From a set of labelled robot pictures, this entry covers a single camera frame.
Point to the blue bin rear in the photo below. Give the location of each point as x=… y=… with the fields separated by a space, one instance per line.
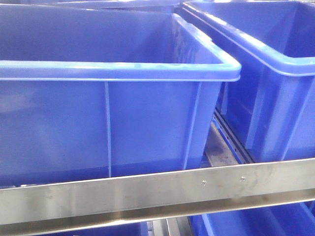
x=135 y=5

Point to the blue bin lower shelf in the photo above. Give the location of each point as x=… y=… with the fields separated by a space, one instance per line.
x=284 y=220

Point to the blue plastic bin right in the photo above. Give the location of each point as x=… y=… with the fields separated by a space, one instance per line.
x=271 y=108

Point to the blue bin lower left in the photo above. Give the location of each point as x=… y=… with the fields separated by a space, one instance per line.
x=135 y=229

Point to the stainless steel shelf rack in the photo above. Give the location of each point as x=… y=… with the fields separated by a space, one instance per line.
x=232 y=182

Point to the blue plastic bin left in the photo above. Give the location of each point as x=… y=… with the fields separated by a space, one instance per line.
x=92 y=94

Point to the blue plastic bin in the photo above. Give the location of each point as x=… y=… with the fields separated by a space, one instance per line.
x=92 y=94
x=271 y=108

